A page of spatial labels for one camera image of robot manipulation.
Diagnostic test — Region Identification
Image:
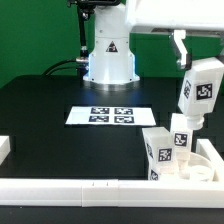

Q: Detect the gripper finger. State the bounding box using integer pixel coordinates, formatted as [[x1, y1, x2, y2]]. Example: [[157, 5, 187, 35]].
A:
[[169, 30, 192, 70]]

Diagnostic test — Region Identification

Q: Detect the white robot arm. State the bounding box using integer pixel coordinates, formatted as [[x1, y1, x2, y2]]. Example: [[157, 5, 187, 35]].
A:
[[83, 0, 224, 90]]

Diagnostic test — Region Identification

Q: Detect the white obstacle fence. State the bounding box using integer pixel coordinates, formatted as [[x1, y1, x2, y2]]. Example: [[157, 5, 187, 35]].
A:
[[0, 139, 224, 208]]

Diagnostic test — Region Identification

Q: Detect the white round stool seat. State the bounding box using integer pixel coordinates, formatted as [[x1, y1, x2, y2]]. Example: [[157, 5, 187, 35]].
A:
[[148, 153, 214, 182]]

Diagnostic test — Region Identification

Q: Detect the white block left edge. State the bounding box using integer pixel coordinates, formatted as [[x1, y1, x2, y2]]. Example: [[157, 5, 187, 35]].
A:
[[0, 136, 10, 165]]

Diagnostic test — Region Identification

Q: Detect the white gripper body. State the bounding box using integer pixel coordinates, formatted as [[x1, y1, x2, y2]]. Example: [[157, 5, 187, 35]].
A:
[[125, 0, 224, 33]]

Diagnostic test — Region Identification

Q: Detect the white paper marker sheet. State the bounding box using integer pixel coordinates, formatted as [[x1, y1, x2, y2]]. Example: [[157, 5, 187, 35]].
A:
[[66, 106, 156, 126]]

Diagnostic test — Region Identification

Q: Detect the black cable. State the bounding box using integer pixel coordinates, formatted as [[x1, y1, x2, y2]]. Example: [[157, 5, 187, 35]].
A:
[[41, 59, 88, 78]]

